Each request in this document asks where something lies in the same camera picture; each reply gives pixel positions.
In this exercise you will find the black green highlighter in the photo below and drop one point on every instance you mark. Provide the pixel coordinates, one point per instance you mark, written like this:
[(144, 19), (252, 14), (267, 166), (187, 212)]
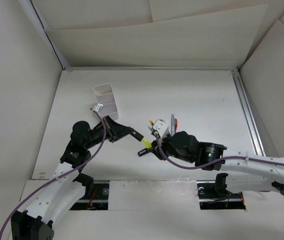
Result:
[(143, 152)]

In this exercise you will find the black yellow highlighter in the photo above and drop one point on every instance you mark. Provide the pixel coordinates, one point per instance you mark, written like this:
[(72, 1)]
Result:
[(137, 135)]

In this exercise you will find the yellow highlighter cap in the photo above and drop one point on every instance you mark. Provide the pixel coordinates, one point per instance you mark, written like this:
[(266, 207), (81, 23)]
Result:
[(147, 144)]

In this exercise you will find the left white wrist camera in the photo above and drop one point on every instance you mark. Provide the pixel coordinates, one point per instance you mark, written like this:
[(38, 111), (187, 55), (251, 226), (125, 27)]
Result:
[(98, 108)]

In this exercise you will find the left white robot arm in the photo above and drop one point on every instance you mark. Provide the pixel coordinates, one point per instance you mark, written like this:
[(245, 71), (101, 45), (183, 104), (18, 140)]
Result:
[(68, 184)]

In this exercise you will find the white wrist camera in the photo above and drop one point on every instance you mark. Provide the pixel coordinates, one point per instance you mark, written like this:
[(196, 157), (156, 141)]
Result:
[(98, 108), (161, 128)]

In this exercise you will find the white three-compartment organizer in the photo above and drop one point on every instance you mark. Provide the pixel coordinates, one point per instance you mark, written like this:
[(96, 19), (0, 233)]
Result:
[(109, 101)]

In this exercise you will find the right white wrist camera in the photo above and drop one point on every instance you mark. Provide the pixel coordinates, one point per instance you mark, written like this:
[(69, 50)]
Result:
[(161, 128)]

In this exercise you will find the light blue mechanical pencil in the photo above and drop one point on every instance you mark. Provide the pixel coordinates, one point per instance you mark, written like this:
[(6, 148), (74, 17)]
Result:
[(173, 125)]

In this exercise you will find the aluminium rail right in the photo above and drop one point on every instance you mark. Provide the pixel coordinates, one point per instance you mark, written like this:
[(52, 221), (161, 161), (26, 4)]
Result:
[(253, 131)]

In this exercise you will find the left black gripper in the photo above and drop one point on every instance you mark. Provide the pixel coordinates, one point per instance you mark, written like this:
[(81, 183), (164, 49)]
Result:
[(114, 130)]

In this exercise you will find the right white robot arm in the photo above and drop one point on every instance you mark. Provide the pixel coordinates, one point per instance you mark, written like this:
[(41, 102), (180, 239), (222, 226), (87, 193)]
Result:
[(238, 171)]

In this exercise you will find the clear red pen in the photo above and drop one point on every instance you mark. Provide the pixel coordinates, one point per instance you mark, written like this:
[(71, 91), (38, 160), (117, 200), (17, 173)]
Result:
[(175, 125)]

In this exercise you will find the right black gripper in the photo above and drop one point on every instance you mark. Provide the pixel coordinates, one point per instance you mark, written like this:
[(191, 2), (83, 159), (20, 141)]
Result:
[(155, 148)]

